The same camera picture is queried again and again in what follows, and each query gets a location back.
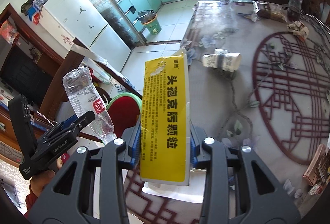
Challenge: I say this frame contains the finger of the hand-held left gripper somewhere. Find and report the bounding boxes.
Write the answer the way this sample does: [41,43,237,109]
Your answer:
[52,115,78,129]
[60,111,96,137]

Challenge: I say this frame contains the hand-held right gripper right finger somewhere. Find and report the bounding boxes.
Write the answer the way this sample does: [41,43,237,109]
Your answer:
[189,125,302,224]

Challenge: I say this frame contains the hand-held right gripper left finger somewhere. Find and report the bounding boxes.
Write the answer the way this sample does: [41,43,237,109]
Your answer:
[24,121,141,224]

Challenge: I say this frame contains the clear plastic water bottle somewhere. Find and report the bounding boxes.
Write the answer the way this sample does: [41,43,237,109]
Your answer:
[62,66,116,144]

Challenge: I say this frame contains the green basket with red liner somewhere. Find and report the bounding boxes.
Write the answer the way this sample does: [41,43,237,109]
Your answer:
[106,94,142,142]

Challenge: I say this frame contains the yellow medicine box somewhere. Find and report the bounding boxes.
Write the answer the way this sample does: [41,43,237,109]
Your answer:
[139,49,192,186]

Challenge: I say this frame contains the printed paper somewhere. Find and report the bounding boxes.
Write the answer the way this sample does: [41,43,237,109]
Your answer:
[287,21,310,41]

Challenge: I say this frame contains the person's left forearm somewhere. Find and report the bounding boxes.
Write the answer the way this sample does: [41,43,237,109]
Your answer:
[24,192,39,215]

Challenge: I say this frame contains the person's left hand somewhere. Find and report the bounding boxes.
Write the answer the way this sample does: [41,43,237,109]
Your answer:
[29,154,69,199]

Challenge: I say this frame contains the carved wooden chair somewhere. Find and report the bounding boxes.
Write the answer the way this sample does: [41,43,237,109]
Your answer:
[33,45,141,137]

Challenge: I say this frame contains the black television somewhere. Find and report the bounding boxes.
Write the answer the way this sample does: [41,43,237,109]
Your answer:
[0,46,49,107]

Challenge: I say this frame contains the white refrigerator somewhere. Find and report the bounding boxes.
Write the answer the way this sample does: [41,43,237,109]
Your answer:
[41,0,132,59]

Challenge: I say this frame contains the red printed package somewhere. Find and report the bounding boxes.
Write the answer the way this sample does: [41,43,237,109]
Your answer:
[0,20,20,44]

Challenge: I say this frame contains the blue and red box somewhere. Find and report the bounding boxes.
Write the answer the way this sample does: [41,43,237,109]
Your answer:
[27,6,44,24]

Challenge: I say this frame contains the green kitchen waste bin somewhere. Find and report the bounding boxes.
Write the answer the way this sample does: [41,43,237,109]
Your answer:
[138,10,162,35]

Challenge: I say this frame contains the dark snack packet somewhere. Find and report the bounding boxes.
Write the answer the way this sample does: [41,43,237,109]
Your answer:
[251,0,289,24]

